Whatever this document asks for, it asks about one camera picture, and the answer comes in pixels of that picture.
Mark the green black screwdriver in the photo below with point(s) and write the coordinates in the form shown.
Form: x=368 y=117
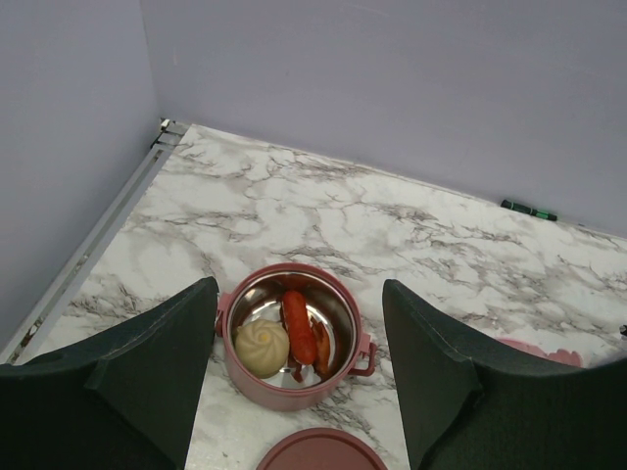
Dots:
x=516 y=207

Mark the pink food plate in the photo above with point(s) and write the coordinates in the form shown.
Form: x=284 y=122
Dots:
x=560 y=355

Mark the pink steel lunch pot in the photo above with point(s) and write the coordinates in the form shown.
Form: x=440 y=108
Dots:
x=329 y=303

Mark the dark pink round lid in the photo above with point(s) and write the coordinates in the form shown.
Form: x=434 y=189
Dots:
x=321 y=448

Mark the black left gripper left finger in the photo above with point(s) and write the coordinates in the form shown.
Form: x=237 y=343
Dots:
x=124 y=398

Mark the red braised meat piece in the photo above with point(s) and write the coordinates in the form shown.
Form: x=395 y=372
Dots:
x=322 y=341

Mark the red sausage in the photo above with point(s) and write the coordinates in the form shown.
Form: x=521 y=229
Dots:
x=300 y=333

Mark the white steamed bun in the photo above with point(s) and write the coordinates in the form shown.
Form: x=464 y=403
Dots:
x=262 y=346

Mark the aluminium table edge rail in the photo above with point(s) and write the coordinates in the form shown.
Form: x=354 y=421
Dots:
x=36 y=327

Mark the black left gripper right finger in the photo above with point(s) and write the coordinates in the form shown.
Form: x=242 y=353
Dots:
x=468 y=401

